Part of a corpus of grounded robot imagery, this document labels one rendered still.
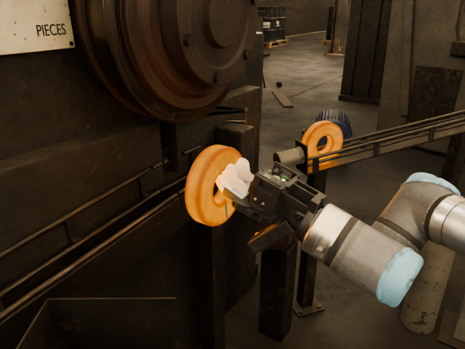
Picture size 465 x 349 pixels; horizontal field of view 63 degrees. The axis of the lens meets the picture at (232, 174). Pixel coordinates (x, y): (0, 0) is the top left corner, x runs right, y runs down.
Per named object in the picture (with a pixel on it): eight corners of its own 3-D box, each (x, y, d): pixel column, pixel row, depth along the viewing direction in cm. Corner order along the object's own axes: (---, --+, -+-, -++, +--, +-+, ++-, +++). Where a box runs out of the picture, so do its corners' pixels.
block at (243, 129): (214, 196, 126) (212, 125, 117) (228, 187, 132) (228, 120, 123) (241, 204, 121) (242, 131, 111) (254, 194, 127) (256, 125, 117)
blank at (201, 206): (178, 164, 65) (193, 168, 63) (230, 131, 76) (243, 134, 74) (189, 237, 72) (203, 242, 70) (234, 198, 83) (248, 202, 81)
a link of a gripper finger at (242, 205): (234, 180, 70) (273, 203, 67) (232, 188, 71) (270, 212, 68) (219, 189, 67) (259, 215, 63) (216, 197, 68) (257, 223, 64)
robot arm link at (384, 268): (393, 309, 62) (400, 316, 52) (325, 265, 66) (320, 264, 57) (423, 260, 62) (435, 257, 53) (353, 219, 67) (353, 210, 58)
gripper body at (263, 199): (273, 158, 68) (333, 192, 64) (259, 196, 73) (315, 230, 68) (250, 172, 62) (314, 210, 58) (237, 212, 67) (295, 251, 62)
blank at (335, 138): (312, 172, 135) (317, 175, 133) (293, 141, 127) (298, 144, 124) (343, 142, 136) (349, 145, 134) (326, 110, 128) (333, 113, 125)
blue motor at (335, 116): (308, 162, 300) (312, 119, 286) (313, 138, 350) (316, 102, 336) (349, 165, 293) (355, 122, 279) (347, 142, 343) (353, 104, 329)
